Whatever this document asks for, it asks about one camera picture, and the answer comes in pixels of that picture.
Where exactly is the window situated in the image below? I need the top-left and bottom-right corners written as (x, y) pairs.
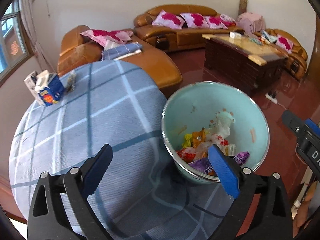
top-left (0, 0), bottom-right (32, 80)

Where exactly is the blue milk carton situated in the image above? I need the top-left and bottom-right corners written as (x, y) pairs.
top-left (34, 70), bottom-right (66, 107)

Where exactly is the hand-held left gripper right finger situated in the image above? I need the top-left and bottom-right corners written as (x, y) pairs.
top-left (208, 144), bottom-right (293, 240)

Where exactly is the clear packet of dark snacks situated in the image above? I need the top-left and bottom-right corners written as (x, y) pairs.
top-left (65, 71), bottom-right (77, 93)

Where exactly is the pale curtain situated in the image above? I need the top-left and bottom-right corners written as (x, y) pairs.
top-left (19, 0), bottom-right (57, 73)

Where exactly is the blue plaid tablecloth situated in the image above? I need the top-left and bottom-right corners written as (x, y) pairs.
top-left (9, 60), bottom-right (240, 240)

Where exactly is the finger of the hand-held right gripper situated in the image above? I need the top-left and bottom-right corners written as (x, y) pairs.
top-left (282, 110), bottom-right (304, 137)
top-left (304, 118), bottom-right (320, 137)

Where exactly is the white plastic packet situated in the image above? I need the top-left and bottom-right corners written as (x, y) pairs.
top-left (103, 39), bottom-right (120, 50)

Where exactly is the light blue plastic packet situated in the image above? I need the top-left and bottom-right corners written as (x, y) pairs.
top-left (261, 30), bottom-right (278, 43)

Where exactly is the brown leather three-seat sofa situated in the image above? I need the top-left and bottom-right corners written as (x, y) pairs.
top-left (133, 4), bottom-right (247, 53)

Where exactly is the folded blue plaid sheet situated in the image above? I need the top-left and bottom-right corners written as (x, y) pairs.
top-left (101, 42), bottom-right (143, 61)

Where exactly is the wooden coffee table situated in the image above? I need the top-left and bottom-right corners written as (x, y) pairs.
top-left (202, 33), bottom-right (288, 96)

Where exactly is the pale pink floral pillow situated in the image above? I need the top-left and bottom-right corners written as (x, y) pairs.
top-left (220, 14), bottom-right (237, 27)

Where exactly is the pink cloth cover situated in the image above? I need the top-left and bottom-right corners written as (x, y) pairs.
top-left (236, 12), bottom-right (266, 34)

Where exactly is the clear plastic bag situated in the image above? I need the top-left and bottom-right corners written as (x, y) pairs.
top-left (195, 115), bottom-right (232, 160)

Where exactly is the teal plastic bin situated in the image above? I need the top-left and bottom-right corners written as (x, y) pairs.
top-left (161, 81), bottom-right (270, 183)

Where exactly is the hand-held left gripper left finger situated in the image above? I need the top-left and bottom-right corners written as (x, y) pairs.
top-left (27, 144), bottom-right (113, 240)

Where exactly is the white milk carton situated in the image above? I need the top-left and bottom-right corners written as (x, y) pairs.
top-left (24, 70), bottom-right (38, 98)

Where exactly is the person's right hand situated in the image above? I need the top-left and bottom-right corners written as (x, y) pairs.
top-left (292, 181), bottom-right (319, 228)

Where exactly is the brown leather armchair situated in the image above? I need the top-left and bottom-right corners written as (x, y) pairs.
top-left (252, 29), bottom-right (308, 80)

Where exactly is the brown leather chaise sofa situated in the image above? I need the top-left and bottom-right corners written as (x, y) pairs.
top-left (57, 25), bottom-right (183, 97)

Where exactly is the purple snack wrapper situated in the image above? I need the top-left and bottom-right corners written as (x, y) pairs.
top-left (234, 151), bottom-right (250, 165)
top-left (189, 157), bottom-right (213, 176)

